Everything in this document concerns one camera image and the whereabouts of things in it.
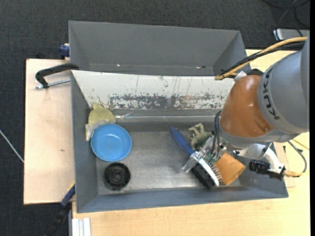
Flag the black cylinder on white bracket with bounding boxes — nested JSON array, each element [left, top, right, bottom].
[[248, 147, 286, 181]]

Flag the pale yellow-green cloth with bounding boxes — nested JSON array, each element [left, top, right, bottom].
[[85, 102, 117, 142]]

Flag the grey metal bin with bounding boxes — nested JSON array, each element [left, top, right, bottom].
[[68, 20, 289, 213]]

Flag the green toy animal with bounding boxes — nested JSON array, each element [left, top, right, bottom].
[[188, 122, 213, 150]]

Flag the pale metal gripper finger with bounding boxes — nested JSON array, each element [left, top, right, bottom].
[[185, 159, 201, 174], [182, 153, 199, 170]]

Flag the blue-handled black-bristle brush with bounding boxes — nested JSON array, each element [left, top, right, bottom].
[[169, 126, 220, 190]]

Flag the blue bowl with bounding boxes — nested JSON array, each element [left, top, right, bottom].
[[90, 123, 132, 162]]

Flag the pale wood board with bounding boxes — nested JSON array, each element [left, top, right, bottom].
[[23, 59, 76, 205]]

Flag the black round lid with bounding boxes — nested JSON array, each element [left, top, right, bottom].
[[103, 162, 131, 191]]

